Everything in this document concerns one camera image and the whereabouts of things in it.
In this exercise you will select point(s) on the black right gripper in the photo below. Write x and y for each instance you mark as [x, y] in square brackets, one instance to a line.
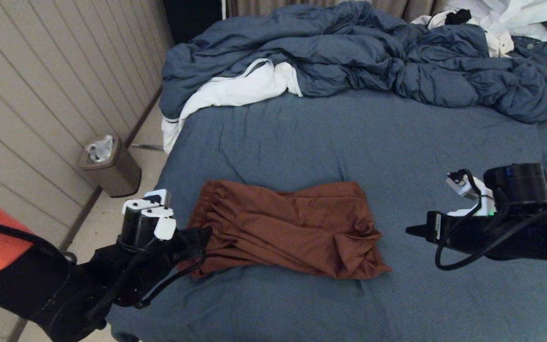
[530, 228]

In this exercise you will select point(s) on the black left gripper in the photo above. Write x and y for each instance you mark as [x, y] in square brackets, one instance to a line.
[136, 266]

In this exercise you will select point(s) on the brown trash bin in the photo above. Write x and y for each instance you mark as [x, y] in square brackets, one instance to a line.
[117, 178]

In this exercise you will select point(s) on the bed with blue sheet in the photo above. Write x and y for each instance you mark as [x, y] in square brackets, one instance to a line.
[349, 142]

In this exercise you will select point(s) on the clear plastic bin liner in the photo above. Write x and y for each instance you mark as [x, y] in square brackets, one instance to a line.
[99, 149]

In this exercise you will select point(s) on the white pillow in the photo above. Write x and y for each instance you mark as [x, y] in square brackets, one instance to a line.
[235, 90]

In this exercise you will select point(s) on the cream buttoned garment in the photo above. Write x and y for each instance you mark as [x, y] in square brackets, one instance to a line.
[499, 42]

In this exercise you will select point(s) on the rumpled blue duvet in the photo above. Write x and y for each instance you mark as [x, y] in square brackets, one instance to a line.
[349, 47]

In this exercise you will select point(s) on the black cloth item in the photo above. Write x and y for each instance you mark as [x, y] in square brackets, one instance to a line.
[457, 17]

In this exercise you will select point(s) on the dark cabinet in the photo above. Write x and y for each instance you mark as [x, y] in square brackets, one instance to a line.
[190, 19]

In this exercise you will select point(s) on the white shirt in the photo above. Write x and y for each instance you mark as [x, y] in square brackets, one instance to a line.
[515, 14]

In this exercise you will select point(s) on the white vertical trim strip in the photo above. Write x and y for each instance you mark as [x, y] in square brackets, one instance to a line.
[223, 7]

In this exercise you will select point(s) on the beige curtain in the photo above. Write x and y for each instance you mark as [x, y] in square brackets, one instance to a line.
[254, 5]

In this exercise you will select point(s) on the white left camera bracket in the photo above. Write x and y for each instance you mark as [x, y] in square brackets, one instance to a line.
[164, 228]

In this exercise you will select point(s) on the white camera bracket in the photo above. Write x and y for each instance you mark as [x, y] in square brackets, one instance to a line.
[164, 228]
[485, 199]

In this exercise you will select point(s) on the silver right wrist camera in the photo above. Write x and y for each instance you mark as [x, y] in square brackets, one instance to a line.
[458, 186]

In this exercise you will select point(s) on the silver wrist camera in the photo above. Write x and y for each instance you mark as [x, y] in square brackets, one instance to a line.
[458, 186]
[158, 195]

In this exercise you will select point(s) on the white right camera bracket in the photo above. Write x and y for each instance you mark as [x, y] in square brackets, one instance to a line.
[485, 199]

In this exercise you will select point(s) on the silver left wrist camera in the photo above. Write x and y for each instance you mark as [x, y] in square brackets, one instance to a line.
[158, 195]

